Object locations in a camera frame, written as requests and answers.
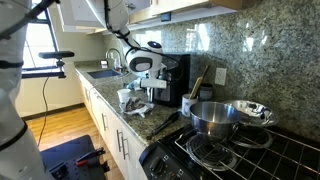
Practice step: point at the white wall outlet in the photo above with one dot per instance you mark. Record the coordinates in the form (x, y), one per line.
(220, 77)

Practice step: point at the chrome kitchen faucet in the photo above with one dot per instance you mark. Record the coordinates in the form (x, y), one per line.
(114, 54)

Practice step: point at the red handled tool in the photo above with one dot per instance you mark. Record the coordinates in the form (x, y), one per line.
(84, 159)

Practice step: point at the steel saucepan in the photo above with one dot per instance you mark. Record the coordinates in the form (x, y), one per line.
(214, 119)

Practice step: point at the wire cooling rack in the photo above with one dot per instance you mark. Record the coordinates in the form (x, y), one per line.
(264, 154)

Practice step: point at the black electric stove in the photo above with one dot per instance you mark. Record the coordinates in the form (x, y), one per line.
(162, 160)

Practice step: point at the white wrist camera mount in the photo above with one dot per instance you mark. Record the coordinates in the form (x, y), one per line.
(154, 83)

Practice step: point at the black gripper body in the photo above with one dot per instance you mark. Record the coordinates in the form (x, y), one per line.
(165, 74)

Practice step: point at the shiny steel mixing bowl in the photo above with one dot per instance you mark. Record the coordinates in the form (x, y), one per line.
(253, 113)

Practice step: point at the white paper cup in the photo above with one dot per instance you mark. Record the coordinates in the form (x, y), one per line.
(123, 95)

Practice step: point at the black steel air fryer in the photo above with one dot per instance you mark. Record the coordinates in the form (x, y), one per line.
(179, 67)

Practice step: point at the dark blue tool cart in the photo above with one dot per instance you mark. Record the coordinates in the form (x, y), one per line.
(60, 161)

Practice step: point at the white utensil mug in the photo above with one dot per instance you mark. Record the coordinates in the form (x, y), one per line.
(187, 102)

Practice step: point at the kitchen sink basin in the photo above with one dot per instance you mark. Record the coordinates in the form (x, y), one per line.
(104, 74)

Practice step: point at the wooden spatula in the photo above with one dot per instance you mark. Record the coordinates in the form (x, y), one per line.
(198, 83)

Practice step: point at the crumpled patterned cloth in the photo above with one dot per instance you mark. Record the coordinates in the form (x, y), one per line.
(136, 106)

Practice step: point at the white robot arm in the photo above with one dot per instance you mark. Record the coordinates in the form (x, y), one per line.
(20, 158)

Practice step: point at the dark jar with lid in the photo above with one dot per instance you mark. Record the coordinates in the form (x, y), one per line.
(205, 91)

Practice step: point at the window with dark frame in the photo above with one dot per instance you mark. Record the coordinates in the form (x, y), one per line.
(40, 38)

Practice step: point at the black camera on stand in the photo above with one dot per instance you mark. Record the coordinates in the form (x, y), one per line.
(49, 71)

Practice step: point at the white lower cabinets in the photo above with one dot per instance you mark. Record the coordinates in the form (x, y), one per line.
(121, 143)

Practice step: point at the crumpled plastic bag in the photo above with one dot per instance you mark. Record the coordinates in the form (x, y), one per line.
(134, 85)

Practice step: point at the black kitchen tongs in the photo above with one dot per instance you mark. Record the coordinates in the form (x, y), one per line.
(174, 117)

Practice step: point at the upper wall cabinets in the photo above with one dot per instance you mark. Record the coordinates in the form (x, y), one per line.
(77, 16)

